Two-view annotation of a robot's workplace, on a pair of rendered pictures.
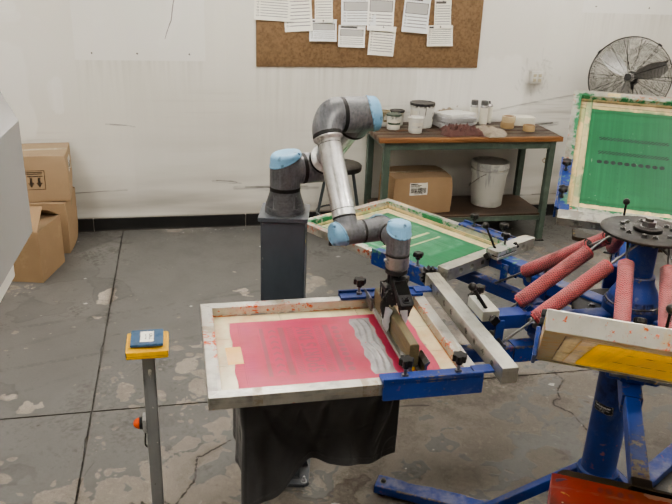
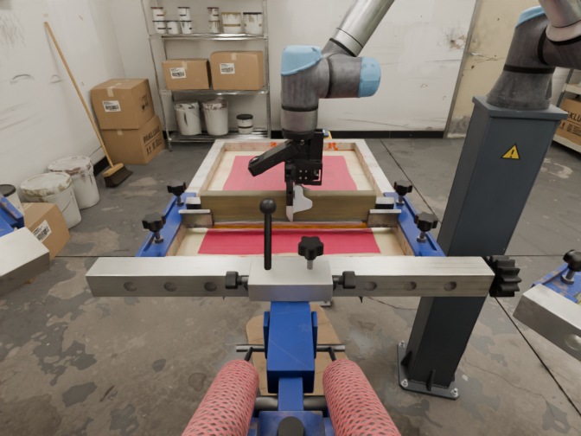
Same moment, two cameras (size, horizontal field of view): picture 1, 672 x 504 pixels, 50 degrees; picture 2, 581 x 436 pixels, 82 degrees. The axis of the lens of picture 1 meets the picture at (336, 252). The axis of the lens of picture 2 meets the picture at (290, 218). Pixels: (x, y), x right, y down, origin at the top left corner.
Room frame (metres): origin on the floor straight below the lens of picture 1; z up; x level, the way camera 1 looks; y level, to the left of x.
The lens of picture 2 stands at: (2.22, -0.87, 1.41)
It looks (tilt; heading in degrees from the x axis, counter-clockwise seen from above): 31 degrees down; 103
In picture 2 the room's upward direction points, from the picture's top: straight up
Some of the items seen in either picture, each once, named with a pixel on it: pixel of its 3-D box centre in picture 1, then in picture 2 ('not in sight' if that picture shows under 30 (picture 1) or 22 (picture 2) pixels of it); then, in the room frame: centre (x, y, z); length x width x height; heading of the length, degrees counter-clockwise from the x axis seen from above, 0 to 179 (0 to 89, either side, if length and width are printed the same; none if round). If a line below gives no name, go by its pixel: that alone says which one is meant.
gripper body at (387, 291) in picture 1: (394, 284); (302, 156); (2.09, -0.19, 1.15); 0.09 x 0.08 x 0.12; 13
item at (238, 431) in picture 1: (238, 413); not in sight; (1.96, 0.29, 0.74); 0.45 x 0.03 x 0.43; 13
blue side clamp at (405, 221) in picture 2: (380, 299); (407, 230); (2.34, -0.17, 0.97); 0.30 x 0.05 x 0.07; 103
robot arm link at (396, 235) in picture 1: (398, 238); (302, 78); (2.09, -0.19, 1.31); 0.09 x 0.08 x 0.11; 25
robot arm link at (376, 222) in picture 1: (378, 229); (346, 76); (2.17, -0.13, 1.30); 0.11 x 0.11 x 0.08; 25
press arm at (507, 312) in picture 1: (497, 318); (290, 328); (2.14, -0.54, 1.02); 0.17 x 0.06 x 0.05; 103
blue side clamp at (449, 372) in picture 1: (431, 382); (172, 230); (1.80, -0.29, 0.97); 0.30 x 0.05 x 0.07; 103
